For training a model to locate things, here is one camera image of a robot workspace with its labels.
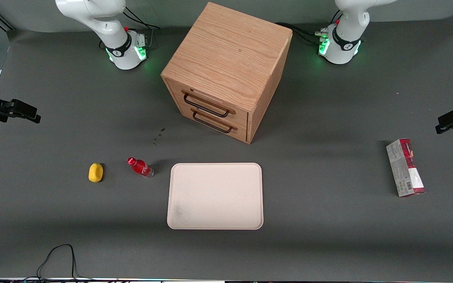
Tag red coke bottle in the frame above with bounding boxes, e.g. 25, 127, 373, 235
127, 157, 155, 178

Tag beige plastic tray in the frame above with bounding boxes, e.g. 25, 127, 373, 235
167, 163, 264, 230

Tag red grey carton box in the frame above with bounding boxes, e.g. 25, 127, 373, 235
386, 138, 426, 197

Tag yellow lemon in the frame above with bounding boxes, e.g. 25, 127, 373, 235
88, 163, 104, 183

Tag grey table mat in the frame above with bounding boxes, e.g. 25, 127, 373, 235
0, 15, 453, 280

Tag wooden drawer front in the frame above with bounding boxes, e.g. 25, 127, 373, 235
179, 105, 249, 143
166, 79, 249, 130

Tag wooden drawer cabinet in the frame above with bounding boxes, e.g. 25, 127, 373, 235
161, 2, 293, 144

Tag black right base cables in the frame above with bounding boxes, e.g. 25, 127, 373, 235
123, 6, 161, 51

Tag black base cables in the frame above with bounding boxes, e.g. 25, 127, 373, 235
275, 9, 343, 46
123, 6, 161, 51

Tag black floor cable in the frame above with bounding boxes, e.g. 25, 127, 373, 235
22, 244, 93, 282

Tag black drawer handle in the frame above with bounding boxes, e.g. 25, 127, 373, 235
191, 108, 238, 134
182, 91, 236, 118

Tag black left base cables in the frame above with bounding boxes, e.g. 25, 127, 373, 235
275, 9, 343, 46

